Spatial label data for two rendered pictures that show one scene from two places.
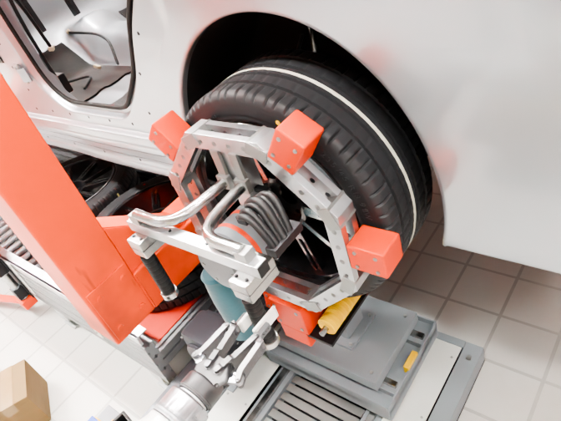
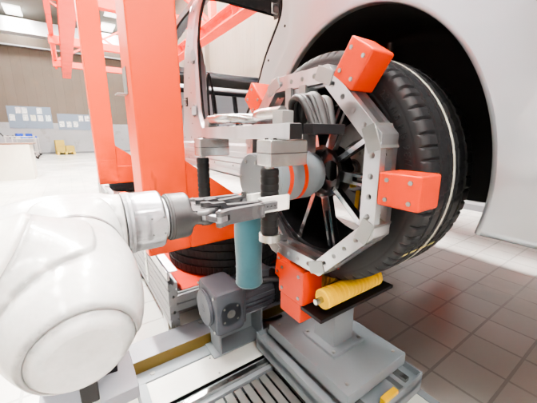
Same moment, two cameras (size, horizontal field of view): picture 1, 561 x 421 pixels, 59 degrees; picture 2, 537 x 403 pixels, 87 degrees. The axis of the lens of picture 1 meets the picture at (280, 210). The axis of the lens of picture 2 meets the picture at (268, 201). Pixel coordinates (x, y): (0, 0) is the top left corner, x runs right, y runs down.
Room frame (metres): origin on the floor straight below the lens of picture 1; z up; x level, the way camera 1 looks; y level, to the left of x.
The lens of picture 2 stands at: (0.16, 0.05, 0.96)
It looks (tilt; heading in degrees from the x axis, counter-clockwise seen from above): 13 degrees down; 7
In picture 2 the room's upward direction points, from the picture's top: straight up
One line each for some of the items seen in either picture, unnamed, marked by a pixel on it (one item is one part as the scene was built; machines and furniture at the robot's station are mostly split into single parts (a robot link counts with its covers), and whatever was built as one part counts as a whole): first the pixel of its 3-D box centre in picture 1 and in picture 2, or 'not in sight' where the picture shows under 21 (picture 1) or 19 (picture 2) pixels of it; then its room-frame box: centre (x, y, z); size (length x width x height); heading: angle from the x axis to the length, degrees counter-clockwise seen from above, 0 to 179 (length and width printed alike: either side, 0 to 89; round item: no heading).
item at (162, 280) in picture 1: (158, 273); (204, 181); (0.96, 0.34, 0.83); 0.04 x 0.04 x 0.16
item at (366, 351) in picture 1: (339, 307); (333, 313); (1.10, -0.08, 0.32); 0.40 x 0.30 x 0.28; 41
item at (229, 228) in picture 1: (245, 240); (283, 175); (0.94, 0.11, 0.85); 0.21 x 0.14 x 0.14; 131
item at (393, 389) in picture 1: (349, 341); (331, 358); (1.10, -0.08, 0.13); 0.50 x 0.36 x 0.10; 41
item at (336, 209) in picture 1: (262, 221); (302, 173); (0.99, 0.05, 0.85); 0.54 x 0.07 x 0.54; 41
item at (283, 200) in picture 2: (265, 322); (274, 203); (0.69, 0.11, 0.83); 0.07 x 0.01 x 0.03; 130
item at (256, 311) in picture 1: (260, 318); (269, 203); (0.71, 0.12, 0.83); 0.04 x 0.04 x 0.16
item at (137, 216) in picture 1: (175, 187); (248, 108); (0.98, 0.21, 1.03); 0.19 x 0.18 x 0.11; 131
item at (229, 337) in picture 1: (223, 347); (222, 205); (0.66, 0.20, 0.83); 0.11 x 0.01 x 0.04; 142
